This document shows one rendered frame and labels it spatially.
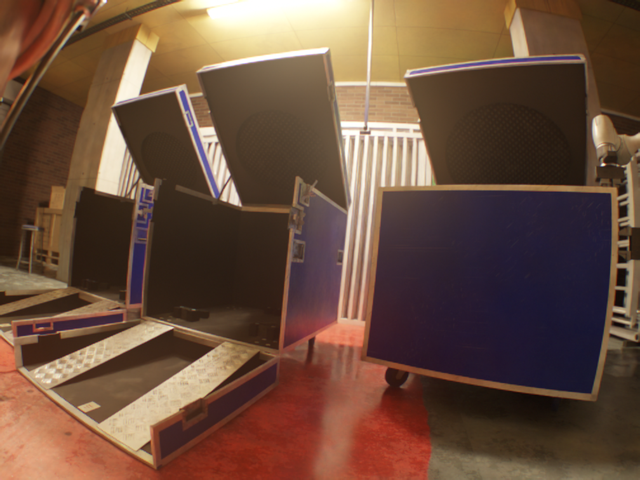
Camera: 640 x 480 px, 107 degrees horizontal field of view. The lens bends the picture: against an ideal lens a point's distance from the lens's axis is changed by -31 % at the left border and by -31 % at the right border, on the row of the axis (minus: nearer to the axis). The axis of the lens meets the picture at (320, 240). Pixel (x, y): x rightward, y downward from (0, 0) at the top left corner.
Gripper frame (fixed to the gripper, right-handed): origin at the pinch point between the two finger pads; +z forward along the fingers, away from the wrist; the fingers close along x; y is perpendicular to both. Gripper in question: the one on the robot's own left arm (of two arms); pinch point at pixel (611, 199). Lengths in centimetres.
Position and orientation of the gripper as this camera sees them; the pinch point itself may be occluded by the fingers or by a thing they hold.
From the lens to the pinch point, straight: 151.5
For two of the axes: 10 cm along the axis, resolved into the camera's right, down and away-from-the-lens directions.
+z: -2.0, 9.6, -2.0
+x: -8.1, -0.5, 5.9
